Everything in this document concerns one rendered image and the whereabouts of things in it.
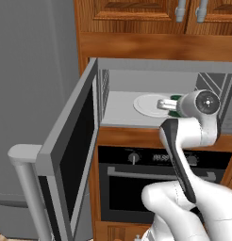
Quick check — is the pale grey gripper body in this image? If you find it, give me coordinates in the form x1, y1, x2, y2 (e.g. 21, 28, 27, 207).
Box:
157, 98, 179, 111

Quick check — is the white microwave turntable plate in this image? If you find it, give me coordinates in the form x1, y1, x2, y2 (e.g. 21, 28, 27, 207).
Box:
133, 93, 174, 119

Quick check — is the grey microwave oven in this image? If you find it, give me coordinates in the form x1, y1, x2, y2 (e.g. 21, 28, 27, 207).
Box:
96, 57, 232, 137

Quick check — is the grey microwave door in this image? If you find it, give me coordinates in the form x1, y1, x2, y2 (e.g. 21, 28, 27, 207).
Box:
35, 57, 101, 241

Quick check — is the dark oven knob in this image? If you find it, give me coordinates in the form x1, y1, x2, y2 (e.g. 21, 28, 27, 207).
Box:
187, 154, 199, 167
127, 152, 139, 166

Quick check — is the wooden cupboard door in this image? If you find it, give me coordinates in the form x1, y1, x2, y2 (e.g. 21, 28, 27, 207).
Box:
185, 0, 232, 36
74, 0, 191, 35

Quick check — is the black built-in oven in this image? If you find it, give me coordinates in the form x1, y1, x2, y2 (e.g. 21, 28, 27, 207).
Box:
97, 145, 232, 225

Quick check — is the wooden drawer front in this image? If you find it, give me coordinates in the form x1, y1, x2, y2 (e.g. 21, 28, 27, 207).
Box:
94, 220, 157, 241

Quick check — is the grey fridge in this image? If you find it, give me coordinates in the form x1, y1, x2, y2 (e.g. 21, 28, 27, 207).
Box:
0, 0, 94, 241

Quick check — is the grey oven door handle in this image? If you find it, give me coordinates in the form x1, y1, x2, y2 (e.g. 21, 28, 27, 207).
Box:
107, 166, 217, 184

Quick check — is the grey cupboard handle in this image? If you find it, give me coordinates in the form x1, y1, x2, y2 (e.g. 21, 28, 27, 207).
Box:
174, 0, 188, 24
195, 0, 209, 24

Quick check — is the grey microwave door handle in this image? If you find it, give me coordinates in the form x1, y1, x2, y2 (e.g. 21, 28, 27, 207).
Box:
7, 143, 55, 241

